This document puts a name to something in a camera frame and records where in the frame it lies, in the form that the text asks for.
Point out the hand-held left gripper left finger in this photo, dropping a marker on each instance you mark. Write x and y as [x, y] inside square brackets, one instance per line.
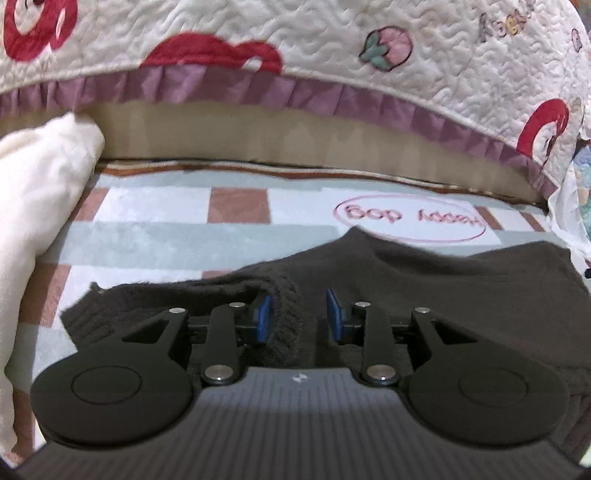
[263, 319]

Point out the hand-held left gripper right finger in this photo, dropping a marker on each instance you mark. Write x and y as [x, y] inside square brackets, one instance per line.
[333, 319]

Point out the dark brown knit sweater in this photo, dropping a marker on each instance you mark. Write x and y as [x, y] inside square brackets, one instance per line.
[461, 277]

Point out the checkered printed mat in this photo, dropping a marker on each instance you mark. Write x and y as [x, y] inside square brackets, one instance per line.
[161, 230]

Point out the white folded cloth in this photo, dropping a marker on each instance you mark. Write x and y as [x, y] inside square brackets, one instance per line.
[37, 194]

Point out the white quilted bedspread purple ruffle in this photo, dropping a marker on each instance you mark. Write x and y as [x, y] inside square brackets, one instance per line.
[323, 41]

